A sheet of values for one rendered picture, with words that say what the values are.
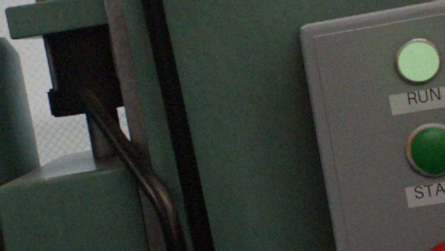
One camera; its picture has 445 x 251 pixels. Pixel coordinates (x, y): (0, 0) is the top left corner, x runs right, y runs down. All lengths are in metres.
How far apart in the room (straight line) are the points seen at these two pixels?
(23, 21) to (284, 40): 0.17
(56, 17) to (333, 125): 0.21
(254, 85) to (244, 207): 0.06
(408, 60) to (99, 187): 0.21
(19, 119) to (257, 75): 0.19
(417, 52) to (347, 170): 0.06
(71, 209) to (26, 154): 0.08
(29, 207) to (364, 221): 0.21
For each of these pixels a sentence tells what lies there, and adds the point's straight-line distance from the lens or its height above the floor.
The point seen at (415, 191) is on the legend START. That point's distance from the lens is 0.45.
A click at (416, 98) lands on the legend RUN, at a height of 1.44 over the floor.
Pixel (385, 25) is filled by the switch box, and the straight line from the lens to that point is 0.44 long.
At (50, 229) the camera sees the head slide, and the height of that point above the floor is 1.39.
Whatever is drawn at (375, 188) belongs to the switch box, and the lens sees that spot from 0.45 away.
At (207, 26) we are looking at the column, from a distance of 0.51.
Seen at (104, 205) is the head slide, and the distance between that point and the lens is 0.57.
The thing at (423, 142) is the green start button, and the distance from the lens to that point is 0.44.
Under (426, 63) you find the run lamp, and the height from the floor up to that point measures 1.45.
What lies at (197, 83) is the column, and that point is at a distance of 0.51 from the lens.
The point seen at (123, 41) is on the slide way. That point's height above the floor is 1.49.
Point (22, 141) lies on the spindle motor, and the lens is 0.63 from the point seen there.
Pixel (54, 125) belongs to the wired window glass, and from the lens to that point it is 2.01.
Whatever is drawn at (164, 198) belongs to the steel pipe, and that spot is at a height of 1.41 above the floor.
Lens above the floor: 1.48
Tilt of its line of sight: 3 degrees down
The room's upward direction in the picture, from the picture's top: 10 degrees counter-clockwise
